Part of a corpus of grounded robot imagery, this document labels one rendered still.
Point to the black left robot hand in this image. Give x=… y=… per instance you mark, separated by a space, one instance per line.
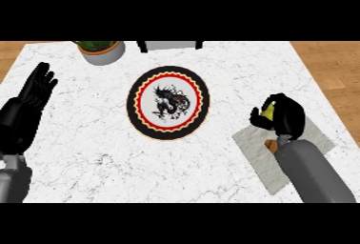
x=28 y=105

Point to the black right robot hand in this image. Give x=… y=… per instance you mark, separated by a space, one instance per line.
x=289 y=114

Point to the pale grey placemat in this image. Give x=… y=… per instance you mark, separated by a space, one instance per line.
x=255 y=149

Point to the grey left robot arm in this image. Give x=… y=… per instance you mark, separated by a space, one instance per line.
x=13 y=181

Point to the yellow-green pear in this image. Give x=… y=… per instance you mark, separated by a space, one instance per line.
x=268 y=112

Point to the green plant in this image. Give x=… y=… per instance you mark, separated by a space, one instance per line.
x=96 y=45

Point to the small brown block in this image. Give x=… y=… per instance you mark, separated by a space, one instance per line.
x=271 y=145

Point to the grey plant pot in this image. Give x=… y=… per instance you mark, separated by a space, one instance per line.
x=103 y=56

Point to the black red dragon plate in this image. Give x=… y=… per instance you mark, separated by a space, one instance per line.
x=166 y=103

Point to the grey black chair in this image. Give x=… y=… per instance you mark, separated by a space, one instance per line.
x=169 y=45

